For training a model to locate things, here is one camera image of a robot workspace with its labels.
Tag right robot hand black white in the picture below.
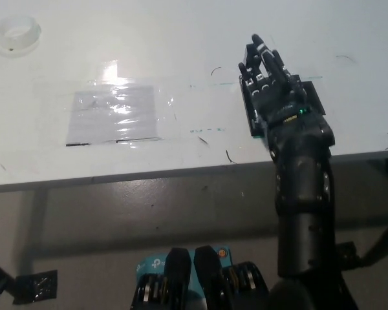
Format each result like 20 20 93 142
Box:
237 33 323 129

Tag black stapler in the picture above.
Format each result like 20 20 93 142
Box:
237 43 270 139

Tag robot torso black teal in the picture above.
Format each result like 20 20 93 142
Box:
129 245 274 310

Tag black table leg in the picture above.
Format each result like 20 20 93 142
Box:
0 255 17 283
358 222 388 264

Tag black floor tape patch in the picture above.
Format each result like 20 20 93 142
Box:
12 269 59 305
334 241 365 271

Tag clear plastic sheet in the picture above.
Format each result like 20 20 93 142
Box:
65 84 164 147

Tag clear tape roll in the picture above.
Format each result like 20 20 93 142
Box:
0 15 43 58

